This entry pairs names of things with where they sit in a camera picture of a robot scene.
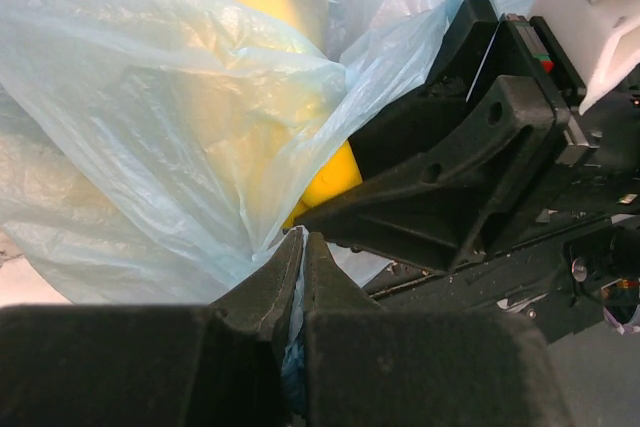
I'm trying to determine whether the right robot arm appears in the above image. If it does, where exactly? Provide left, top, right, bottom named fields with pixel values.
left=300, top=0, right=639, bottom=340

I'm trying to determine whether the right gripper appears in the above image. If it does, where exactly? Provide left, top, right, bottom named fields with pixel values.
left=300, top=0, right=639, bottom=272

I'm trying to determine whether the blue plastic bag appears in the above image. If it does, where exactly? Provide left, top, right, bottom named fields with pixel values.
left=0, top=0, right=541, bottom=413

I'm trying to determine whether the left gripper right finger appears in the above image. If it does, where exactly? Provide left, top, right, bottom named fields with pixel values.
left=304, top=233, right=573, bottom=426

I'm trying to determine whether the yellow fake banana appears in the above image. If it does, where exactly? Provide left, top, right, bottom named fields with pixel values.
left=237, top=0, right=362, bottom=229

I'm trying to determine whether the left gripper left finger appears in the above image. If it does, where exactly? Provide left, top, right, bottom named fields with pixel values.
left=1, top=229, right=303, bottom=426

